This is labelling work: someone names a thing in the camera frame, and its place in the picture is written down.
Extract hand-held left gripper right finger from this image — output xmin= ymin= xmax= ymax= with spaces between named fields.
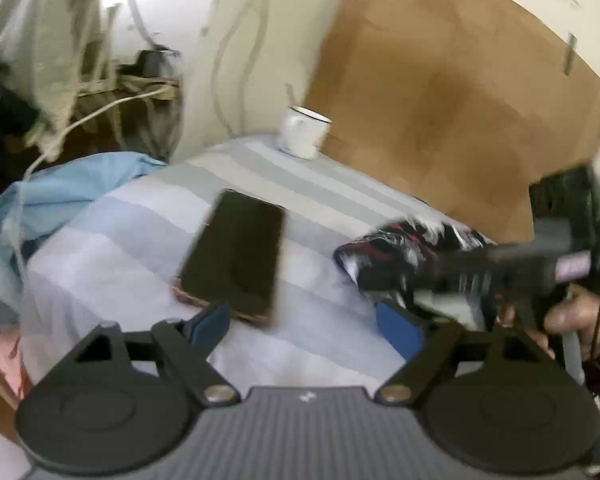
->
xmin=374 ymin=300 xmax=533 ymax=406

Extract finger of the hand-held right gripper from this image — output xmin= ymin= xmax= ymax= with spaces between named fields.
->
xmin=414 ymin=245 xmax=533 ymax=295

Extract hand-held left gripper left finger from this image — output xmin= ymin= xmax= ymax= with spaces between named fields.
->
xmin=72 ymin=302 xmax=242 ymax=407

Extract black patterned small garment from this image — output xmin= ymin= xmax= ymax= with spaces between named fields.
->
xmin=333 ymin=216 xmax=498 ymax=313

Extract person's right hand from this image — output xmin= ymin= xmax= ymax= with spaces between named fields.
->
xmin=495 ymin=287 xmax=600 ymax=361

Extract black smartphone in brown case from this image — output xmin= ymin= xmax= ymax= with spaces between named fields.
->
xmin=172 ymin=188 xmax=287 ymax=330

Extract striped grey bed sheet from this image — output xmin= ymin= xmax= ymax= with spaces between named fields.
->
xmin=20 ymin=135 xmax=533 ymax=393

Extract wood-pattern vinyl sheet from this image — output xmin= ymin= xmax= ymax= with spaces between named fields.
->
xmin=304 ymin=0 xmax=600 ymax=245

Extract black tape strips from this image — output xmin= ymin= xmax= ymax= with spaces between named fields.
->
xmin=445 ymin=0 xmax=600 ymax=91

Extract white enamel mug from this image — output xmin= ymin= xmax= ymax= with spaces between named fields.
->
xmin=278 ymin=105 xmax=333 ymax=161

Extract light blue cloth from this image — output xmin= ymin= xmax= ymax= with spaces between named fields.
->
xmin=0 ymin=152 xmax=167 ymax=328

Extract pink cloth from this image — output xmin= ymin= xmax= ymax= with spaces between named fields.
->
xmin=0 ymin=327 xmax=33 ymax=401

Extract beige hanging cloth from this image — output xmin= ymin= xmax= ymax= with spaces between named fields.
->
xmin=0 ymin=0 xmax=126 ymax=156

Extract white cable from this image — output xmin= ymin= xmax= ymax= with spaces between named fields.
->
xmin=10 ymin=82 xmax=178 ymax=281

